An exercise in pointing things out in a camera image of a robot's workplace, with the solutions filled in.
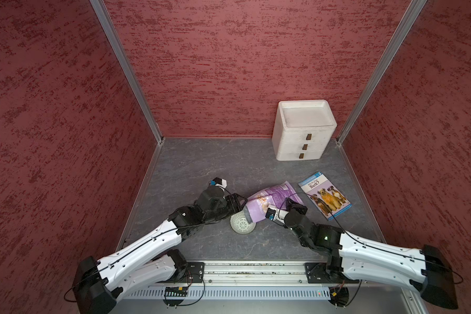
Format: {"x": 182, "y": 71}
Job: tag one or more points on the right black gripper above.
{"x": 294, "y": 205}

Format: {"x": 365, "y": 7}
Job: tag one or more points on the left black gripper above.
{"x": 233, "y": 205}

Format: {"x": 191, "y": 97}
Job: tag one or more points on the white green patterned bowl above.
{"x": 241, "y": 224}

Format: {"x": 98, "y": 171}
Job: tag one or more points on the purple oats bag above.
{"x": 272, "y": 197}

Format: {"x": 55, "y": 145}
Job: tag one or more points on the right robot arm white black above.
{"x": 424, "y": 271}

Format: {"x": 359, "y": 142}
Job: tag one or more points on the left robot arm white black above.
{"x": 99, "y": 285}

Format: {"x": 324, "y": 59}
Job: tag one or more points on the dog picture booklet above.
{"x": 326, "y": 197}

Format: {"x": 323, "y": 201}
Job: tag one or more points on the white three-drawer storage box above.
{"x": 302, "y": 130}

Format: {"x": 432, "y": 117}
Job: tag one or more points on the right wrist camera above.
{"x": 276, "y": 215}

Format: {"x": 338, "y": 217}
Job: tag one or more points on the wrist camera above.
{"x": 276, "y": 215}
{"x": 218, "y": 182}

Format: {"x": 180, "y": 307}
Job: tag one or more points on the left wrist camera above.
{"x": 218, "y": 182}

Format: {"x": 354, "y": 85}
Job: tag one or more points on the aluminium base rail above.
{"x": 268, "y": 286}

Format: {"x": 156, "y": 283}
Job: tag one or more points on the left aluminium corner post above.
{"x": 113, "y": 38}

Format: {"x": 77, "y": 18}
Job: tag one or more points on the aluminium corner post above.
{"x": 113, "y": 38}
{"x": 402, "y": 30}

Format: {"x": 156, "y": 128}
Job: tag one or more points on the right aluminium corner post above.
{"x": 402, "y": 30}

